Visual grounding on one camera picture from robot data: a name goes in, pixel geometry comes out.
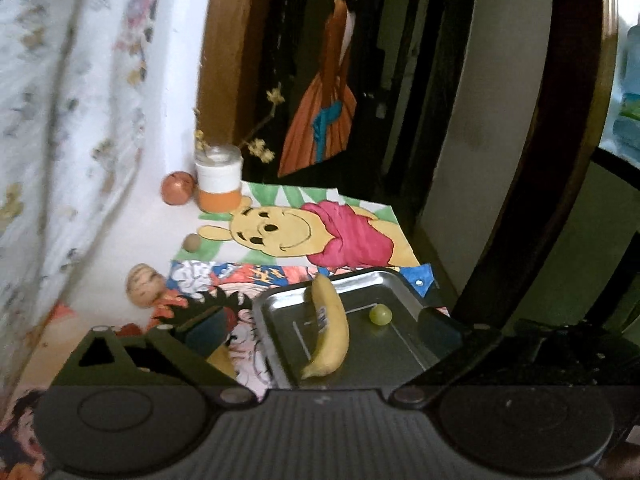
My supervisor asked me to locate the red apple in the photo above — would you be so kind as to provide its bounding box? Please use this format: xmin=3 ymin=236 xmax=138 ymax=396
xmin=160 ymin=171 xmax=195 ymax=206

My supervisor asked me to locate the brown wooden door frame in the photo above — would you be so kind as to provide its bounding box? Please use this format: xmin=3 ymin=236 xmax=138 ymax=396
xmin=196 ymin=0 xmax=270 ymax=145

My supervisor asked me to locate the cartoon print white cloth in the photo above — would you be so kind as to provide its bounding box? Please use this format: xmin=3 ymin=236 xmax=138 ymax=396
xmin=1 ymin=0 xmax=158 ymax=400

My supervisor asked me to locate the woman in orange dress painting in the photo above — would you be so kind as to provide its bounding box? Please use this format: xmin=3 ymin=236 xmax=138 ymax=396
xmin=278 ymin=0 xmax=363 ymax=178

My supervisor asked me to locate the large yellow banana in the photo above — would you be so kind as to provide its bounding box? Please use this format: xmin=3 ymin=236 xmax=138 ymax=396
xmin=300 ymin=274 xmax=350 ymax=379

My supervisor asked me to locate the small spotted banana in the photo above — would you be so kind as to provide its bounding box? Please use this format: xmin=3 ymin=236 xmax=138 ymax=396
xmin=206 ymin=344 xmax=236 ymax=380

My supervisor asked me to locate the blue water bottle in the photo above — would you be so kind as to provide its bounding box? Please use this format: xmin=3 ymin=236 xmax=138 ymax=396
xmin=613 ymin=24 xmax=639 ymax=151

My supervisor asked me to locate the anime character drawing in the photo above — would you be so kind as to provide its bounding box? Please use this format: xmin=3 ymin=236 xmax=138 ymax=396
xmin=114 ymin=259 xmax=452 ymax=401

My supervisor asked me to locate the small brown longan fruit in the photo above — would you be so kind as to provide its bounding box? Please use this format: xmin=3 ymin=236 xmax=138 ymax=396
xmin=182 ymin=233 xmax=202 ymax=252

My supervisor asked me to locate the green grape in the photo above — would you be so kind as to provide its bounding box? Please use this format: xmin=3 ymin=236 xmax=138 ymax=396
xmin=369 ymin=304 xmax=393 ymax=326

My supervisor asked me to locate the white and orange jar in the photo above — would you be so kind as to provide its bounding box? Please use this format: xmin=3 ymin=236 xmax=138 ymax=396
xmin=195 ymin=144 xmax=243 ymax=214

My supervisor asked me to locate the metal baking tray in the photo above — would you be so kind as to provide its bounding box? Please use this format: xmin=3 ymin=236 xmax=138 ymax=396
xmin=253 ymin=266 xmax=448 ymax=390

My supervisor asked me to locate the dried flower twig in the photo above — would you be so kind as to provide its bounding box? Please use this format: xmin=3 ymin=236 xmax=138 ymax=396
xmin=192 ymin=84 xmax=286 ymax=164

